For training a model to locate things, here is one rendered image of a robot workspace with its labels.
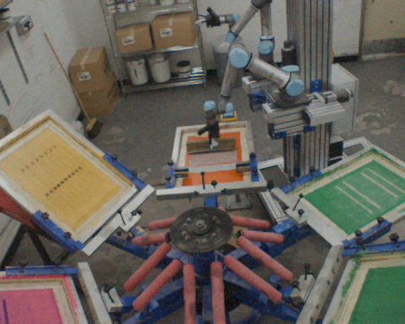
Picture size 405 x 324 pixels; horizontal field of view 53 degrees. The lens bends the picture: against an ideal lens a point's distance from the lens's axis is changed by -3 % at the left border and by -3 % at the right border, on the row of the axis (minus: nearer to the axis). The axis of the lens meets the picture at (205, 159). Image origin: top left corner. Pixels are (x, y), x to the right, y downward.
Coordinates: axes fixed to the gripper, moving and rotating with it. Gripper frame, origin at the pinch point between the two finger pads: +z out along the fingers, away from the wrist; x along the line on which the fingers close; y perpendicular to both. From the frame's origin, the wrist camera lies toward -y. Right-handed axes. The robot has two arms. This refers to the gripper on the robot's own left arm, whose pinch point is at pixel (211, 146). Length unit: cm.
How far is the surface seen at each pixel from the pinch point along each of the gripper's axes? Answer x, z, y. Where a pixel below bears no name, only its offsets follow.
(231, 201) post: 50, 99, 10
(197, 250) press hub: -125, -31, -2
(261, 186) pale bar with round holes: -54, -4, 32
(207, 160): -10.9, 4.8, -3.1
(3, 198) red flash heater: -53, -6, -135
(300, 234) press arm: -86, 6, 51
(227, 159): -11.1, 4.4, 11.3
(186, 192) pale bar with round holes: -54, -3, -14
